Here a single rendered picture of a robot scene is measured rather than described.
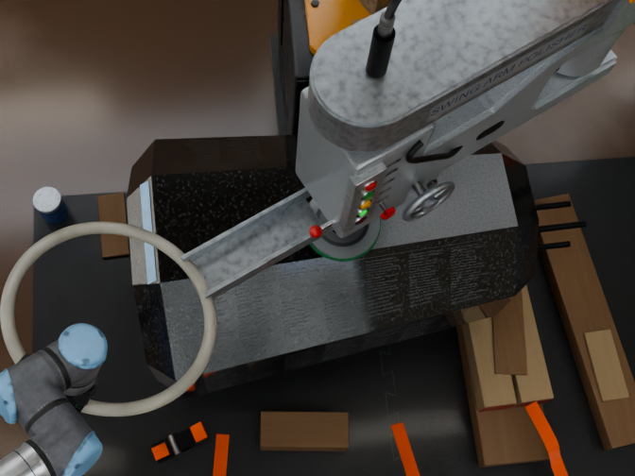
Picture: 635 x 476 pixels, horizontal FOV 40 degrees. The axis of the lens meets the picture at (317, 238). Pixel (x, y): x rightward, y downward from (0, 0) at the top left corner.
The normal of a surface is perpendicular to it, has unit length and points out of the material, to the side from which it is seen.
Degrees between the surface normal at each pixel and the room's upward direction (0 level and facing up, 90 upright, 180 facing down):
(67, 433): 19
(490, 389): 0
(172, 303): 45
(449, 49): 0
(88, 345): 27
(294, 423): 0
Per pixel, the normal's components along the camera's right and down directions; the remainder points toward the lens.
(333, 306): 0.17, 0.41
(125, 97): 0.05, -0.34
